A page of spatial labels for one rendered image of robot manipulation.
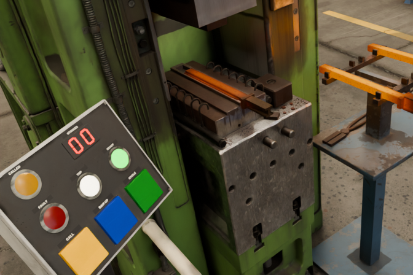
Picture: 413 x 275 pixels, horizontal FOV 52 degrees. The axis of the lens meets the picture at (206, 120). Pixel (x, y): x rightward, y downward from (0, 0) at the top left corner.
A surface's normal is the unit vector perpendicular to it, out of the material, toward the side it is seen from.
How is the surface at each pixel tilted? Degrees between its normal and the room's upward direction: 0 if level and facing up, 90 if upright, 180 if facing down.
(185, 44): 90
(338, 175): 0
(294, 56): 90
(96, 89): 90
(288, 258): 90
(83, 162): 60
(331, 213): 0
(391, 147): 0
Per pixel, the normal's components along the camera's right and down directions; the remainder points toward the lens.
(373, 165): -0.15, -0.84
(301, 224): 0.57, 0.35
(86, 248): 0.66, -0.29
